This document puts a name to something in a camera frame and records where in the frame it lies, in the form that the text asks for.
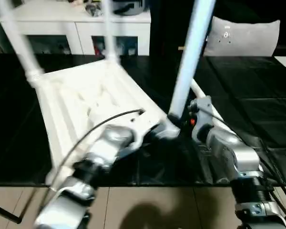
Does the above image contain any white plastic table leg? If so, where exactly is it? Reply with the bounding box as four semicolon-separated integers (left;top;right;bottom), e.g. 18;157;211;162
165;0;217;139
189;78;242;144
102;0;122;64
0;0;45;82

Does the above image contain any white plastic table top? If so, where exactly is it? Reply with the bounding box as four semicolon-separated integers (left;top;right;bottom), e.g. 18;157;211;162
25;59;182;192

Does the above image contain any black cabinet with gold label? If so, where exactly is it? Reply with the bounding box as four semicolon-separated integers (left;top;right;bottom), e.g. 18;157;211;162
149;0;215;57

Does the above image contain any grey pillow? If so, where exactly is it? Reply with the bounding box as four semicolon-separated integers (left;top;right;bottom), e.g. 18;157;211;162
203;15;282;58

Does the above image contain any grey round pot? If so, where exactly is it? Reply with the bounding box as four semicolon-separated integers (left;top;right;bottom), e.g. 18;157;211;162
111;0;150;17

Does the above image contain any black clutter on sideboard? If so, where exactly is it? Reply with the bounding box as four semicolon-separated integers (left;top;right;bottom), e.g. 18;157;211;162
84;1;105;18

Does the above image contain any white sideboard cabinet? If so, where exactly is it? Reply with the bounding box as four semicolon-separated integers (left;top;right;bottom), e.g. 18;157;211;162
0;1;153;56

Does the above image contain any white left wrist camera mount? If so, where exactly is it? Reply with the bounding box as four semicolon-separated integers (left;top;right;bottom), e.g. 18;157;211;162
130;110;168;151

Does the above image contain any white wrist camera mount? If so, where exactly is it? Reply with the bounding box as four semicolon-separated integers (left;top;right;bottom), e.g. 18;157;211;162
130;110;168;151
189;95;213;139

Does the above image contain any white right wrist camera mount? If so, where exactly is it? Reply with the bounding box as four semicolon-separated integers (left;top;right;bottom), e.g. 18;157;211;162
189;95;213;139

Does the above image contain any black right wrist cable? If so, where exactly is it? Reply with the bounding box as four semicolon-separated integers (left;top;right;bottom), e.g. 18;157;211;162
199;108;286;217

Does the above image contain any black metal frame leg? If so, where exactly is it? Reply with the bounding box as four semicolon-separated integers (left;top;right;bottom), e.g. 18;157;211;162
0;201;24;225

